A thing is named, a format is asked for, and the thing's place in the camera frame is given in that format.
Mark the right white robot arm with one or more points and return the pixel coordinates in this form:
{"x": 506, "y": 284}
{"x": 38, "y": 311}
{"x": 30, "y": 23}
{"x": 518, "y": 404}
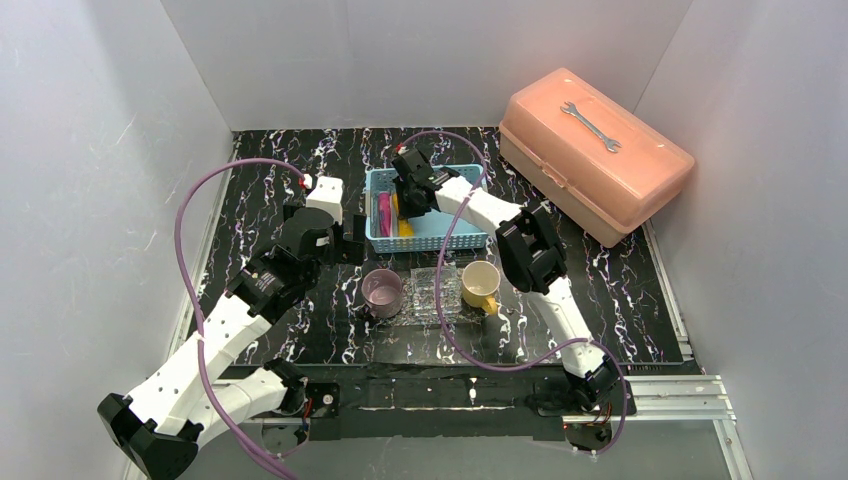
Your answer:
{"x": 532, "y": 258}

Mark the clear glass tray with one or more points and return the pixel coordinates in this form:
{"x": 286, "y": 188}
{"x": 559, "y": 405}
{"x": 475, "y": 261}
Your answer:
{"x": 405, "y": 316}

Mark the yellow toothpaste tube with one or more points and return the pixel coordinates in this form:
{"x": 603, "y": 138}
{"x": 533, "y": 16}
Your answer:
{"x": 402, "y": 226}

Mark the aluminium rail frame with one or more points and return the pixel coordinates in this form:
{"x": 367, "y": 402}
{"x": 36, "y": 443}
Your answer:
{"x": 658, "y": 398}

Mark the pink toothpaste tube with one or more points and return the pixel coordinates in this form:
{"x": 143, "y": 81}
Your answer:
{"x": 384, "y": 209}

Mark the pink plastic toolbox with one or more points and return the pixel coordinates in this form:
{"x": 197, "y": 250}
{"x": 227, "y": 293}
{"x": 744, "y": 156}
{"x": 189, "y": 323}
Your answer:
{"x": 608, "y": 195}

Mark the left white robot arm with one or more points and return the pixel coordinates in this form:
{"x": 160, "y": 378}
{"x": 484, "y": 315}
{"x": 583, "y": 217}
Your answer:
{"x": 161, "y": 424}

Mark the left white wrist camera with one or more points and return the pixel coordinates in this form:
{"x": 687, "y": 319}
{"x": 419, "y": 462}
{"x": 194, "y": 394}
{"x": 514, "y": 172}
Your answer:
{"x": 327, "y": 196}

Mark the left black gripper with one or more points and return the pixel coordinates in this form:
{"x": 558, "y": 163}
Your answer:
{"x": 354, "y": 235}

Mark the purple mug black rim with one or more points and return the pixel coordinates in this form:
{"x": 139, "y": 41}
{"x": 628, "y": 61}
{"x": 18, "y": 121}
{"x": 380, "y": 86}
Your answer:
{"x": 382, "y": 291}

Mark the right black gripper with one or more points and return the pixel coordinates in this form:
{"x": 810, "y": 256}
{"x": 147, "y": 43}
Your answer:
{"x": 407, "y": 201}

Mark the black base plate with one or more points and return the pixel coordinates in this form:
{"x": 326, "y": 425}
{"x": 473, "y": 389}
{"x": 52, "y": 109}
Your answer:
{"x": 418, "y": 401}

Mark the blue plastic basket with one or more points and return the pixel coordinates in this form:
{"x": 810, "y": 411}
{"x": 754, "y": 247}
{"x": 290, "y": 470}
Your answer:
{"x": 428, "y": 231}

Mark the yellow mug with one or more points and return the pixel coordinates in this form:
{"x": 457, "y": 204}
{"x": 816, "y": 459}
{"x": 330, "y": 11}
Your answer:
{"x": 480, "y": 284}

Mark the silver wrench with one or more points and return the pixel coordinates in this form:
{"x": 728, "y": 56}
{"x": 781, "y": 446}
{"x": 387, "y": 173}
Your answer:
{"x": 610, "y": 144}

